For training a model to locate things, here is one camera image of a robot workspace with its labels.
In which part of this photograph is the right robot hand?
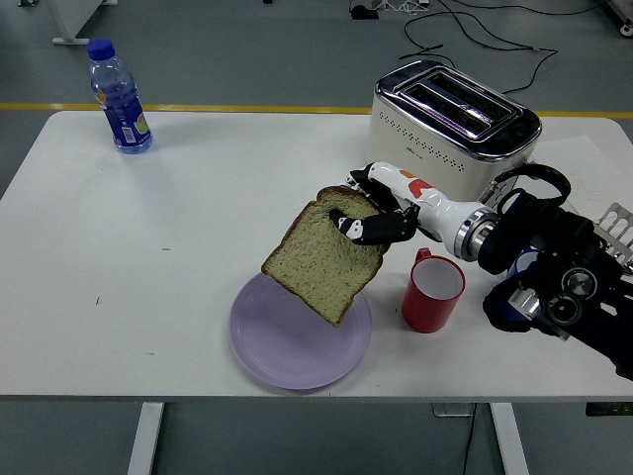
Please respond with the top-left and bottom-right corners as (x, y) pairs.
(328, 161), (466, 259)

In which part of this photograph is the slice of bread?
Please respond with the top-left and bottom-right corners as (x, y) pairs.
(260, 185), (392, 328)

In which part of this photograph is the purple plate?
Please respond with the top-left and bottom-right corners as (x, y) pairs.
(227, 271), (373, 391)

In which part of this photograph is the cream and chrome toaster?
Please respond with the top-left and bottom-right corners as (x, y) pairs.
(366, 58), (543, 203)

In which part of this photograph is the red mug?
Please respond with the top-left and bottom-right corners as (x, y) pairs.
(401, 246), (467, 333)

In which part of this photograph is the blue mug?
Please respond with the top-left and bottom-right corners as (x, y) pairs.
(483, 244), (545, 333)

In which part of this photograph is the white paper sheet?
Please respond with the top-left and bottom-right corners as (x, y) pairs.
(533, 132), (633, 219)

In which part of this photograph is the white table leg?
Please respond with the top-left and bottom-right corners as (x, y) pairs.
(127, 401), (165, 475)
(489, 401), (531, 475)

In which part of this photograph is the black control box under table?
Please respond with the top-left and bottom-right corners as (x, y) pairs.
(585, 400), (633, 417)

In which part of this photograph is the white furniture base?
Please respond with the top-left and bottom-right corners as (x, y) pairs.
(605, 0), (633, 36)

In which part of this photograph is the clear bottle with blue label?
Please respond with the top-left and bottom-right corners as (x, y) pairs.
(85, 38), (154, 155)

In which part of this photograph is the short black floor cable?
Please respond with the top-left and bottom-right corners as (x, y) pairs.
(399, 17), (454, 68)

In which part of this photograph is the long black floor cable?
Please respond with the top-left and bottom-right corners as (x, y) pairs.
(437, 0), (560, 95)

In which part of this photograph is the white cable bundle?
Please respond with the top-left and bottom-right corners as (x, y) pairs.
(371, 0), (430, 15)

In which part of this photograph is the grey bracket under table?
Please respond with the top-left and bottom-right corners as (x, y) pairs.
(432, 401), (477, 418)

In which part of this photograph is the black cable under table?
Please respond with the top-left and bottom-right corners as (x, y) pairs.
(459, 403), (479, 475)

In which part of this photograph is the white desk frame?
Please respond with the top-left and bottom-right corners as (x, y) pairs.
(18, 0), (120, 47)

